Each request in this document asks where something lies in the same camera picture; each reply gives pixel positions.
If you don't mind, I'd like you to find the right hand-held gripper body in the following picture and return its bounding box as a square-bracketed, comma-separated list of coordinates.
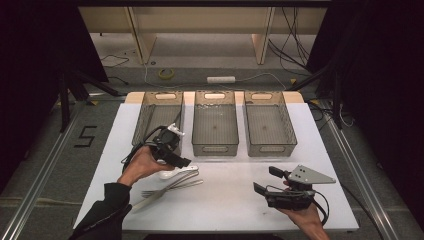
[264, 164, 337, 212]

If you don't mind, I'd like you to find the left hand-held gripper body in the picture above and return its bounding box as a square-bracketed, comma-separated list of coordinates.
[148, 122, 186, 159]

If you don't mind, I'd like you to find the silver metal utensil handle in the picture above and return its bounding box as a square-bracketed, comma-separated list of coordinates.
[173, 170, 200, 187]

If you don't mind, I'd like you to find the transparent grey plastic bin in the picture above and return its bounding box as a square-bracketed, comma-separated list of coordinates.
[191, 89, 240, 157]
[131, 90, 185, 158]
[243, 90, 298, 158]

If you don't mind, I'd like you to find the person's right hand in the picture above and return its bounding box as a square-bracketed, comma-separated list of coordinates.
[278, 179, 332, 240]

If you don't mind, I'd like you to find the person's left hand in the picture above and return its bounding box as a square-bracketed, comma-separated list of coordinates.
[117, 145, 168, 188]

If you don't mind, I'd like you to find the metal fork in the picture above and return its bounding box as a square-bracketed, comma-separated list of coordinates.
[140, 179, 204, 198]

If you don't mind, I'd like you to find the white table sheet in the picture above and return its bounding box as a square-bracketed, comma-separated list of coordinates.
[73, 101, 360, 233]

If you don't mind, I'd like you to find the yellow tape roll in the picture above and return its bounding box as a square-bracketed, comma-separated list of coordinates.
[158, 68, 175, 80]

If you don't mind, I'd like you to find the white power strip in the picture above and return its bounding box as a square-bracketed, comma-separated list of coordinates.
[206, 75, 237, 84]

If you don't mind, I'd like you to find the black metal stand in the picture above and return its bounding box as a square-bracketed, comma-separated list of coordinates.
[286, 63, 344, 129]
[58, 69, 119, 133]

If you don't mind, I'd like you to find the black curtain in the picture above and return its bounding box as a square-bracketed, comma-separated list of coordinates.
[0, 0, 109, 188]
[306, 0, 424, 221]

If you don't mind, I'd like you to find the right hand-held gripper cable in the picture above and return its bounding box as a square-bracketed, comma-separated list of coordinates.
[311, 189, 331, 228]

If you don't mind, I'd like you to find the aluminium floor rail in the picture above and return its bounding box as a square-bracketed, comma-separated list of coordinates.
[0, 99, 88, 240]
[319, 99, 401, 240]

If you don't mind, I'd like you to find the white power cable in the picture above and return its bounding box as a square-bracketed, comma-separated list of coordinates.
[143, 63, 288, 92]

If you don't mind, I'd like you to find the thin black floor cable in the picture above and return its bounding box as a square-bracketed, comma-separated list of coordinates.
[99, 54, 130, 69]

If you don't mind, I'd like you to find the light wooden desk frame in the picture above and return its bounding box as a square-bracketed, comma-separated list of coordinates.
[78, 6, 328, 66]

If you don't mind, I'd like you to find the black cable bundle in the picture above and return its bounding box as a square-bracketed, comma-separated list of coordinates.
[268, 6, 311, 73]

